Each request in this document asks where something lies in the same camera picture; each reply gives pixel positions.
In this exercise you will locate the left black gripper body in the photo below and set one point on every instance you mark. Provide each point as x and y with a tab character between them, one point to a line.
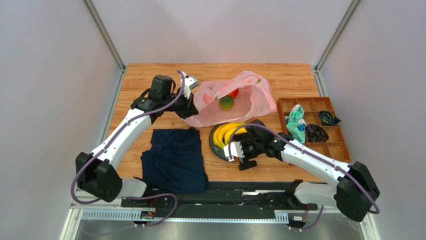
181	106

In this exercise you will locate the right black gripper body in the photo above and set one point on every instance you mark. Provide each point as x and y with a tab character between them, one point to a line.
248	154

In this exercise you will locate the yellow banana bunch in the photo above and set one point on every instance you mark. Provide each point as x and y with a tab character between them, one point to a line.
222	135

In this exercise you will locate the pink plastic bag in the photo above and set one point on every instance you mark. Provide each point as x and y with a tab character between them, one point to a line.
246	96

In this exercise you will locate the green fake mango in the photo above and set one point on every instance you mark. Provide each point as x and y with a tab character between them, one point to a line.
226	103

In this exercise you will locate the red yellow fake apple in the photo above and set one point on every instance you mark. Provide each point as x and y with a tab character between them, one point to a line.
234	93

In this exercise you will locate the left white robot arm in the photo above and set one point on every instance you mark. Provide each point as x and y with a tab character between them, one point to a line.
96	172

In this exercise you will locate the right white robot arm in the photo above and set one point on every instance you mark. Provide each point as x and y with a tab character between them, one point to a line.
348	187

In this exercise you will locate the dark blue-grey ceramic plate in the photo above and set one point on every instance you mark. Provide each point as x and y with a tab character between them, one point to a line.
219	152

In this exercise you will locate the teal white sock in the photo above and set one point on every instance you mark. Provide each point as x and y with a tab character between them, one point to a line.
295	123

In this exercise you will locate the black rolled sock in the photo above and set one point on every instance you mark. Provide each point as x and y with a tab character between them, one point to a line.
316	134

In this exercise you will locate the navy blue cloth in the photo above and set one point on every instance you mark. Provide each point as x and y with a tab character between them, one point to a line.
175	162

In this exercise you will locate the dark green rolled sock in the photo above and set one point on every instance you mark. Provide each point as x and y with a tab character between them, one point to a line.
327	118

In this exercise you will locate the brown wooden compartment tray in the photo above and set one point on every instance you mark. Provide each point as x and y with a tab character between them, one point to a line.
336	147

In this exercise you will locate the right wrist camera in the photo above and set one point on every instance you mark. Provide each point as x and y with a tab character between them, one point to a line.
233	150

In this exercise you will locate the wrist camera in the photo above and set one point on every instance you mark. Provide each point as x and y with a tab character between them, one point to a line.
188	84
233	150

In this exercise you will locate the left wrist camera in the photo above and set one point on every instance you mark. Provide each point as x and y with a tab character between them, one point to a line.
188	84

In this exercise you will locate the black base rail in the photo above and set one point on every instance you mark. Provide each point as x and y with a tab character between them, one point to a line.
225	201

